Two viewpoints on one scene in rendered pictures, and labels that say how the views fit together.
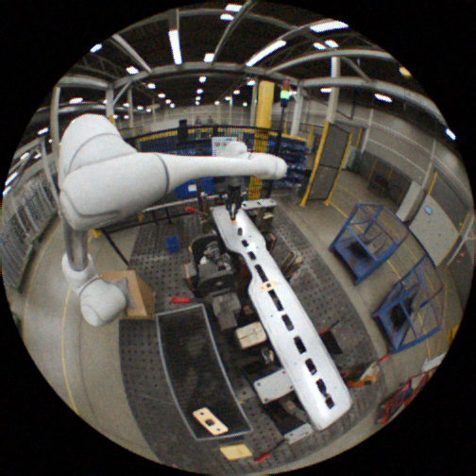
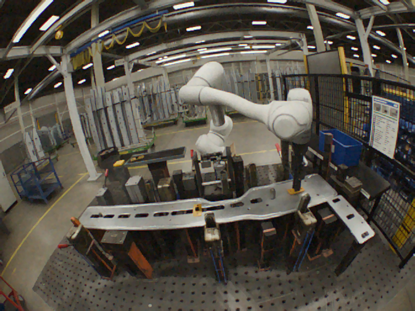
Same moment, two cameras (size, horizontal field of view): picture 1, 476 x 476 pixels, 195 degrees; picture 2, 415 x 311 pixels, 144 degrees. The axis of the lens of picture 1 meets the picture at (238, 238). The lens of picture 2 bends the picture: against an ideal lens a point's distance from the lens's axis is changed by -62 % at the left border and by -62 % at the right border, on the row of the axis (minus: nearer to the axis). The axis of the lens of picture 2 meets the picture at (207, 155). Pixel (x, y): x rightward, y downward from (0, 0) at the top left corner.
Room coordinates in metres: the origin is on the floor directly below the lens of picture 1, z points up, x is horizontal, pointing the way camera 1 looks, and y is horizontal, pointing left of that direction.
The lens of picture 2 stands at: (0.60, -0.65, 1.50)
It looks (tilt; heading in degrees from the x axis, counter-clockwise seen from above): 23 degrees down; 115
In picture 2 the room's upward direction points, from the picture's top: 10 degrees counter-clockwise
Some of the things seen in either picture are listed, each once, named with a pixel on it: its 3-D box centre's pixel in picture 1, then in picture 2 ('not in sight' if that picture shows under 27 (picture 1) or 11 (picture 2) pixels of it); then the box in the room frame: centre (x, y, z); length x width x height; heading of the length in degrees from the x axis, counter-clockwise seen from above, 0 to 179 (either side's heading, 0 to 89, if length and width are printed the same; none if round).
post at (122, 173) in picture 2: (233, 421); (131, 193); (-0.32, -0.03, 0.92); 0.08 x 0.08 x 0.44; 24
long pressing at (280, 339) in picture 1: (271, 289); (192, 212); (0.25, -0.16, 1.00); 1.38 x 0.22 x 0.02; 24
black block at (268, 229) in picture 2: (265, 252); (266, 249); (0.58, -0.19, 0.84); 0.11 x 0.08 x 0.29; 114
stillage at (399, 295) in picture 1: (415, 302); not in sight; (0.02, -2.65, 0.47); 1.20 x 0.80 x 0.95; 110
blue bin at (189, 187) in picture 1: (194, 184); (339, 146); (1.01, 0.38, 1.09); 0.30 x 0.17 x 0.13; 108
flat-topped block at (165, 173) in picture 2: not in sight; (165, 189); (-0.08, 0.07, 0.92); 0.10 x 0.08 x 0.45; 24
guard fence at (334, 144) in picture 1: (328, 168); not in sight; (2.99, -1.93, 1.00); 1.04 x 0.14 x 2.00; 109
